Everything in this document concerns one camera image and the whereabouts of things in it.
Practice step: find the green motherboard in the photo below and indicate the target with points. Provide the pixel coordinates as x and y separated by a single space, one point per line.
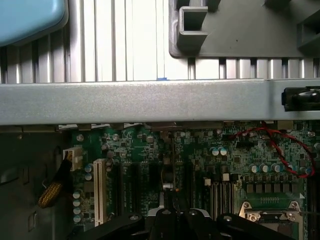
200 155

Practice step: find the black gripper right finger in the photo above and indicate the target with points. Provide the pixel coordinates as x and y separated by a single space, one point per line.
195 225

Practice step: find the grey metal PC case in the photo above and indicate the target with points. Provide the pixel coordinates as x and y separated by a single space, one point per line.
140 102

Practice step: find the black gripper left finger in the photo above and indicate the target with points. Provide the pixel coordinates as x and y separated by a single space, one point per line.
165 225

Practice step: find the black expansion slot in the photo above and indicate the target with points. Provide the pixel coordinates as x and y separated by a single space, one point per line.
135 187
189 185
120 187

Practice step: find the grey parts rack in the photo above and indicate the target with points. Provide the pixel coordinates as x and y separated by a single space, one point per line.
250 32

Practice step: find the teal plastic object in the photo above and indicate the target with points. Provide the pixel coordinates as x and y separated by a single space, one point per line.
27 17

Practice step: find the blue tape mark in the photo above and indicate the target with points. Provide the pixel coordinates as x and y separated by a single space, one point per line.
162 78

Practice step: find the silver CPU socket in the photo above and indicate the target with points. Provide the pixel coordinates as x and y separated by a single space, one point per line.
270 220

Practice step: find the white power connector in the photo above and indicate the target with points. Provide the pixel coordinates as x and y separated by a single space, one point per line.
73 157

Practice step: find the black case latch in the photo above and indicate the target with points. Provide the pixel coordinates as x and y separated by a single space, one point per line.
300 98

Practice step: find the white expansion slot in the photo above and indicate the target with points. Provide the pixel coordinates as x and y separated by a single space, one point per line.
98 192

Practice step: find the black RAM slot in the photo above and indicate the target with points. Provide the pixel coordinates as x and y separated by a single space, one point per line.
228 197
215 197

